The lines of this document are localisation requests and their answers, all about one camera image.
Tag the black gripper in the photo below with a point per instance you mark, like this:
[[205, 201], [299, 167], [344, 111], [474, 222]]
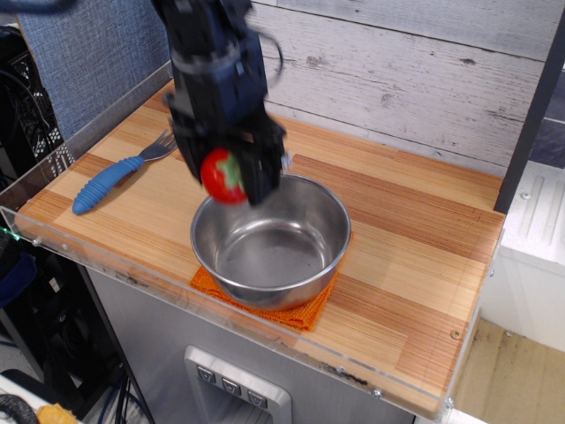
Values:
[[218, 101]]

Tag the red toy strawberry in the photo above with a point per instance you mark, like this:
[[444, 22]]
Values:
[[221, 176]]

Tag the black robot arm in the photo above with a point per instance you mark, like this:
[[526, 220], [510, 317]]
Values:
[[215, 19]]

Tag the stainless steel bowl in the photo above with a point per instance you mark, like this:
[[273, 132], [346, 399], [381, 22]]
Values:
[[279, 254]]

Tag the clear acrylic table guard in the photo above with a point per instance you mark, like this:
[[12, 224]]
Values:
[[382, 351]]

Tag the orange cloth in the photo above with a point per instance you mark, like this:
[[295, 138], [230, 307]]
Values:
[[302, 318]]

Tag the black plastic crate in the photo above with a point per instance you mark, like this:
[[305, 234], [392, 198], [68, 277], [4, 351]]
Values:
[[29, 130]]

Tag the silver cabinet with dispenser panel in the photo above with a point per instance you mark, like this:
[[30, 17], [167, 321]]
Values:
[[193, 366]]

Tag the yellow object at corner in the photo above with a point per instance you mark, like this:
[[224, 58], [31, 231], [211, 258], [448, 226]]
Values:
[[55, 414]]

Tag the white appliance on right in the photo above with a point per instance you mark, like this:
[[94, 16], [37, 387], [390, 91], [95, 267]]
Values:
[[524, 290]]

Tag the blue handled fork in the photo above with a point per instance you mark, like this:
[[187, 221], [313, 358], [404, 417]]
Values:
[[101, 184]]

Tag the dark right post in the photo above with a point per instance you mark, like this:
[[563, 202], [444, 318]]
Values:
[[543, 94]]

